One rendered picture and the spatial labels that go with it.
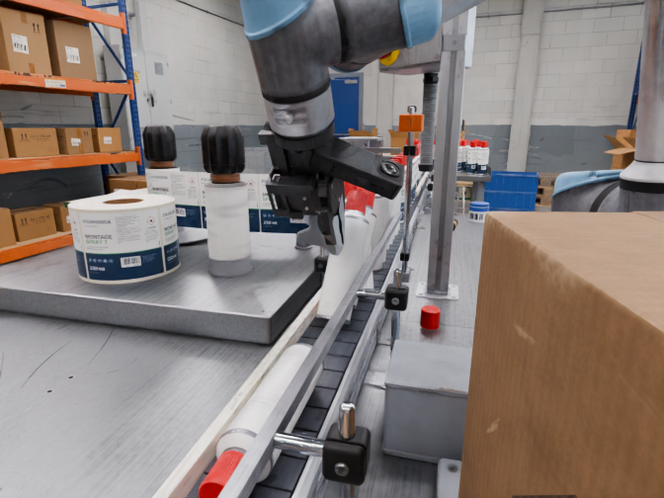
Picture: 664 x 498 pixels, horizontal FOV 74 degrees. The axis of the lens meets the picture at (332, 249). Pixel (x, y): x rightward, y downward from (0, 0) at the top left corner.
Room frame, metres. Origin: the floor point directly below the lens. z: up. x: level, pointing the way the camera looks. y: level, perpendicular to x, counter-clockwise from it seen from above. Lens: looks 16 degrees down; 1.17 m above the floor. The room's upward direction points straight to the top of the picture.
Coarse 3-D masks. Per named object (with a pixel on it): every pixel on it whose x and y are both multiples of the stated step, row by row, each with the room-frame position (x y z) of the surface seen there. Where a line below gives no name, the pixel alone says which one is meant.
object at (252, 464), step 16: (384, 240) 0.82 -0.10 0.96; (368, 272) 0.64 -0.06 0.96; (352, 288) 0.56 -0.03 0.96; (352, 304) 0.52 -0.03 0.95; (336, 320) 0.46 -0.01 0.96; (320, 336) 0.42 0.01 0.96; (336, 336) 0.44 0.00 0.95; (320, 352) 0.39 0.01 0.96; (304, 368) 0.36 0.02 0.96; (304, 384) 0.33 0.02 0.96; (288, 400) 0.31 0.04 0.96; (272, 416) 0.29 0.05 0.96; (288, 416) 0.29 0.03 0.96; (272, 432) 0.27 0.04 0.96; (256, 448) 0.25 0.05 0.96; (272, 448) 0.26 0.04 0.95; (240, 464) 0.24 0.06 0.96; (256, 464) 0.24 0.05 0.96; (240, 480) 0.22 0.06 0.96; (256, 480) 0.24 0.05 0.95; (224, 496) 0.21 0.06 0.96; (240, 496) 0.21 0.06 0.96
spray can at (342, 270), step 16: (352, 192) 0.68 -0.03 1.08; (352, 208) 0.67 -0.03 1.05; (352, 224) 0.65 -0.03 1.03; (368, 224) 0.67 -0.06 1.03; (352, 240) 0.64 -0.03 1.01; (336, 256) 0.63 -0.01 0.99; (352, 256) 0.63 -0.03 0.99; (336, 272) 0.62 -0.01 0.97; (352, 272) 0.62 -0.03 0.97; (336, 288) 0.60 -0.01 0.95; (320, 304) 0.60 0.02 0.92; (336, 304) 0.59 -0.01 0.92
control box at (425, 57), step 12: (468, 24) 0.92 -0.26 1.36; (468, 36) 0.92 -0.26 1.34; (420, 48) 0.91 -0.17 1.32; (432, 48) 0.89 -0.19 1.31; (468, 48) 0.93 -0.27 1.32; (384, 60) 0.98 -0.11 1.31; (396, 60) 0.96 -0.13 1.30; (408, 60) 0.93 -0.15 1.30; (420, 60) 0.91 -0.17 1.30; (432, 60) 0.89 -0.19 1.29; (468, 60) 0.93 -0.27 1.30; (384, 72) 1.00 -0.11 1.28; (396, 72) 1.00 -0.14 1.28; (408, 72) 1.00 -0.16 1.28; (420, 72) 1.00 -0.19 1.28; (432, 72) 1.00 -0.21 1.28
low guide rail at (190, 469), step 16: (304, 320) 0.57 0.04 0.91; (288, 336) 0.51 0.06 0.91; (272, 352) 0.47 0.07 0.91; (256, 384) 0.41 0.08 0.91; (240, 400) 0.37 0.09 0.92; (224, 416) 0.35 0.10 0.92; (208, 432) 0.33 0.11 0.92; (192, 448) 0.31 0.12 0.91; (208, 448) 0.31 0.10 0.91; (192, 464) 0.29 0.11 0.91; (176, 480) 0.27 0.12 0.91; (192, 480) 0.29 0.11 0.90; (160, 496) 0.26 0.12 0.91; (176, 496) 0.27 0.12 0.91
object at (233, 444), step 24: (288, 360) 0.42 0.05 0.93; (264, 384) 0.38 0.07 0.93; (288, 384) 0.38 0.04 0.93; (312, 384) 0.41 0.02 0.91; (264, 408) 0.34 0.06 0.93; (240, 432) 0.31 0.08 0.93; (288, 432) 0.34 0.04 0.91; (216, 456) 0.31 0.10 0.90; (240, 456) 0.29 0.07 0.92; (216, 480) 0.27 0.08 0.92
